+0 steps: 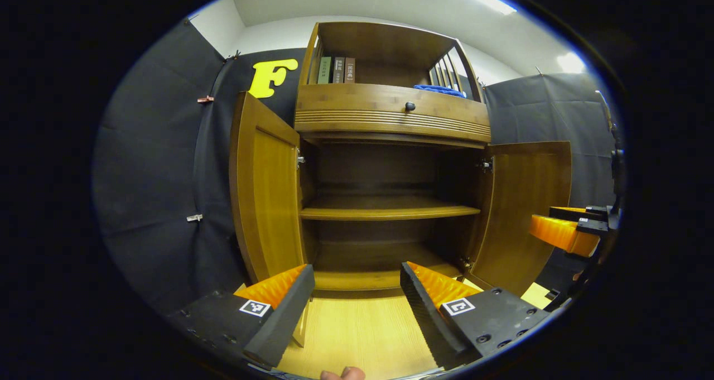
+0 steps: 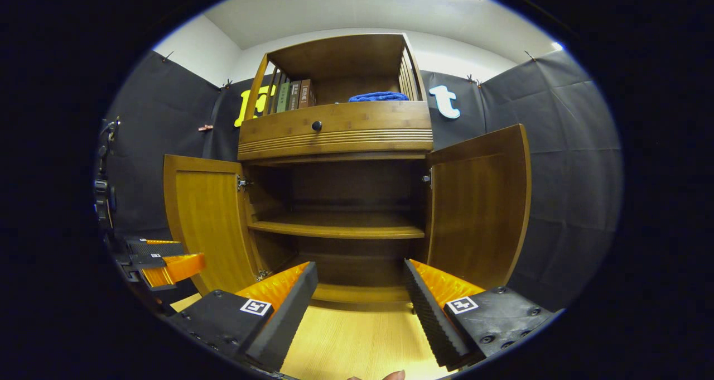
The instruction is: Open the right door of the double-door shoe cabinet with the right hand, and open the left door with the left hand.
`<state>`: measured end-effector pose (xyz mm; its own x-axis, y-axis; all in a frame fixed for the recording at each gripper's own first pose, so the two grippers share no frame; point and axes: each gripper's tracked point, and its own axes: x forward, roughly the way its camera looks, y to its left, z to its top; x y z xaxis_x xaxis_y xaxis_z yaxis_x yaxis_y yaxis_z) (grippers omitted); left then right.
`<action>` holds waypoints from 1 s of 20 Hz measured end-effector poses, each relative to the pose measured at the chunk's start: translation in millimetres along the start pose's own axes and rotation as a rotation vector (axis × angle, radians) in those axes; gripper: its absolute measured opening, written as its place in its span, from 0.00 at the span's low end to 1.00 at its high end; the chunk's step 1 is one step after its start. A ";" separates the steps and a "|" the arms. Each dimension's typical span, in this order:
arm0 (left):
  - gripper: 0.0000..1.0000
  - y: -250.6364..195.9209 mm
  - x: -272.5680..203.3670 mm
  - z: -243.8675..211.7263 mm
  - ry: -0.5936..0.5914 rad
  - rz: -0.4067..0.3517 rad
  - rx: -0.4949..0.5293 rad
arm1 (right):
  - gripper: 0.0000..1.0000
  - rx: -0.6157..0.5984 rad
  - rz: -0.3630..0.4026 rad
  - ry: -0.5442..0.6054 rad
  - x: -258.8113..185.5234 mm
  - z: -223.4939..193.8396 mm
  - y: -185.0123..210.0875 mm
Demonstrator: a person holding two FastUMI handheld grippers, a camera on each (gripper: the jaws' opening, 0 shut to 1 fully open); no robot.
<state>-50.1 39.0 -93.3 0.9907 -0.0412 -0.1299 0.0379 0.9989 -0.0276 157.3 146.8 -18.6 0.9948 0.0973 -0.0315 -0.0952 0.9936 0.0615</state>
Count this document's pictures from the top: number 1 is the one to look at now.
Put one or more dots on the green book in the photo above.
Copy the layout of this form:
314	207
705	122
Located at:
324	70

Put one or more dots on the wooden drawer with black knob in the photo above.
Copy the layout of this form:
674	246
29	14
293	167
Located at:
346	104

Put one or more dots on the black backdrop cloth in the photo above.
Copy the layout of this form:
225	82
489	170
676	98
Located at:
150	173

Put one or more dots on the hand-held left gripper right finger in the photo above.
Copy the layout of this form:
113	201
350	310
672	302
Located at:
427	318

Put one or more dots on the wooden double-door shoe cabinet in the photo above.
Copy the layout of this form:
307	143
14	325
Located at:
385	207

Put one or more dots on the silver clip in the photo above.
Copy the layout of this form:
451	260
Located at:
194	218

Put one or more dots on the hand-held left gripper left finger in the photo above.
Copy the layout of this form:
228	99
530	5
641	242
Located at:
281	324

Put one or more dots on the copper clip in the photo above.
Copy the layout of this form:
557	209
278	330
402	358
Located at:
205	99

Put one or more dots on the brown book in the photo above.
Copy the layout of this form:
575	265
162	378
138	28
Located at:
350	70

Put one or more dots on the wooden cabinet door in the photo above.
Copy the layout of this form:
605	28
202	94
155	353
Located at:
268	201
519	201

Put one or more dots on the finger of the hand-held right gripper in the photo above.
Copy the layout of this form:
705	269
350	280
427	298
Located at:
560	234
574	211

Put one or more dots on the grey book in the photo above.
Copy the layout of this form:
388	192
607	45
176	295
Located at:
338	70

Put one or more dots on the ceiling light panel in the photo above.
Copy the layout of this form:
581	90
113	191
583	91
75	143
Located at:
570	62

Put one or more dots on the blue folded towel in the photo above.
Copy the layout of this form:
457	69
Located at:
440	90

